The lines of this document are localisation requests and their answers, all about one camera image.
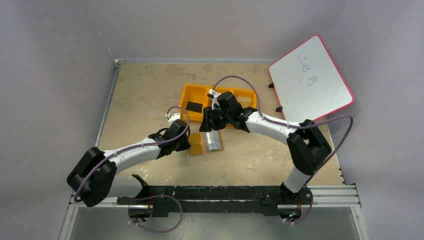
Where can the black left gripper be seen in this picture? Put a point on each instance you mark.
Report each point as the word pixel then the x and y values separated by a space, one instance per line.
pixel 182 143

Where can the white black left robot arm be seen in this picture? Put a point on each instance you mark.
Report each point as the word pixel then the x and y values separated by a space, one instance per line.
pixel 93 176

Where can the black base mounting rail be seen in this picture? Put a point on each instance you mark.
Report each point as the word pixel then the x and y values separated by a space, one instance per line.
pixel 268 200

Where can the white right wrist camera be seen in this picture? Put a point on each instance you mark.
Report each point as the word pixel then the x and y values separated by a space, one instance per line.
pixel 213 96

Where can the white board with pink frame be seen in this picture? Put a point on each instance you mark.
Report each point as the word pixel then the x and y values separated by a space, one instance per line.
pixel 308 83

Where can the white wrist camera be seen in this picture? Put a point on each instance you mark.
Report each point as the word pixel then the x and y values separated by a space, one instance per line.
pixel 173 117
pixel 213 96

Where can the black card in bin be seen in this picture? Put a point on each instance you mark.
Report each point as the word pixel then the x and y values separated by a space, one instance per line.
pixel 194 107

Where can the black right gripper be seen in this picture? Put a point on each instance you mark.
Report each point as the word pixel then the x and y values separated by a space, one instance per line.
pixel 209 120

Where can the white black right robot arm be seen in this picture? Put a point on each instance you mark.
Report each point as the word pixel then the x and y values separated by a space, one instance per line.
pixel 307 145

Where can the yellow plastic sorting bin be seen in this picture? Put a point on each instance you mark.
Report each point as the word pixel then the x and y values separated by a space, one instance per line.
pixel 198 93

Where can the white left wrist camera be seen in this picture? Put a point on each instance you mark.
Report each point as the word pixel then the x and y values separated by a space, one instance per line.
pixel 173 117

